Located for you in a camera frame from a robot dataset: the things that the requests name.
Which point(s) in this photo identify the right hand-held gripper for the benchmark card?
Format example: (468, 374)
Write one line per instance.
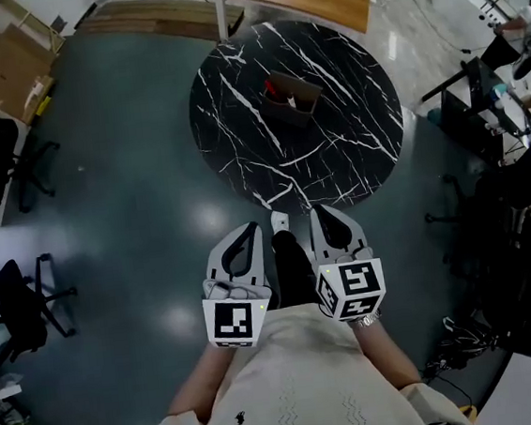
(351, 289)

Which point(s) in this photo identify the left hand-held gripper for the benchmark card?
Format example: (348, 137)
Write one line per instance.
(233, 321)

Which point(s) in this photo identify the brown pen holder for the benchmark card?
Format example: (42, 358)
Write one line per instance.
(292, 102)

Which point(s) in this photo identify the person's right forearm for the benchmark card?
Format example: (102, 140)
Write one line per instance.
(386, 354)

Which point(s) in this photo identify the person's left forearm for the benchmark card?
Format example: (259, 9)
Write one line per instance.
(203, 383)

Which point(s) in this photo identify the round black marble table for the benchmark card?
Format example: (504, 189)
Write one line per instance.
(334, 152)

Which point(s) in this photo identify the silver wristwatch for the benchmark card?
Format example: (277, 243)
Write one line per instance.
(367, 319)

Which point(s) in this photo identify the person's cream knit shirt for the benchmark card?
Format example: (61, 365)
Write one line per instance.
(303, 391)

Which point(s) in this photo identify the black desk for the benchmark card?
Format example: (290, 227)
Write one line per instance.
(481, 108)

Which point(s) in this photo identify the large cardboard box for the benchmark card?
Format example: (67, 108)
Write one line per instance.
(6, 76)

